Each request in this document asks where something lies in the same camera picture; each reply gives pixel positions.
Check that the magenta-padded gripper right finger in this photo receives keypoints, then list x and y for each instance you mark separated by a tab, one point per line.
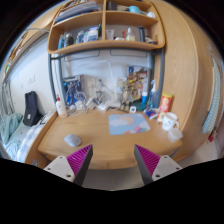
166	165

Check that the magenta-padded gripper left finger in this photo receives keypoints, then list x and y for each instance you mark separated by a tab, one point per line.
58	165

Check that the grey computer mouse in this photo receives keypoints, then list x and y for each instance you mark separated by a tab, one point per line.
72	140

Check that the blue cloud print mouse pad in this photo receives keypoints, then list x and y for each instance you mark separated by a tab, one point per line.
128	124

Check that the clear plastic cup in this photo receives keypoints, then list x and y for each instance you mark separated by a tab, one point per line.
175	135

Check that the checked bed sheet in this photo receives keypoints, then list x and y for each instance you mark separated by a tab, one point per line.
29	141

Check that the white mug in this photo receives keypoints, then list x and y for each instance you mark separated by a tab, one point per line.
168	121

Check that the blue white packet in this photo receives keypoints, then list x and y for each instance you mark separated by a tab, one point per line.
150	114

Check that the white red-capped pump bottle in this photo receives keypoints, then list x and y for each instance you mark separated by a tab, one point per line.
61	108

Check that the red yellow snack can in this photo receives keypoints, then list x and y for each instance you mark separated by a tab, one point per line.
164	105

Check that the teal blanket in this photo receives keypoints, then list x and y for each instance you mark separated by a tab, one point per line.
8	128

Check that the white charger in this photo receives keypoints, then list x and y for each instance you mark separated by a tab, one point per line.
80	105

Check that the teal round tin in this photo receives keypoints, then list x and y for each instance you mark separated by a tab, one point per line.
140	107

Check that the small white clock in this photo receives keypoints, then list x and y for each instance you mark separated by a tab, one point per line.
133	109

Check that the blue spray bottle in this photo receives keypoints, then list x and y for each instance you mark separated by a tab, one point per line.
153	98

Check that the wooden figurine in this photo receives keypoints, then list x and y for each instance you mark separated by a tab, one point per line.
125	100

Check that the blue robot model kit box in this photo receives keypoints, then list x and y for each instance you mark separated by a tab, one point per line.
72	88

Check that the light blue patterned towel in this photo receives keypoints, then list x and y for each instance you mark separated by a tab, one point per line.
213	100

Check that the wooden shelf unit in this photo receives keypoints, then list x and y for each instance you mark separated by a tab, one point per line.
103	44

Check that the white light switch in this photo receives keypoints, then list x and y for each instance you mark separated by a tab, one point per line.
31	79

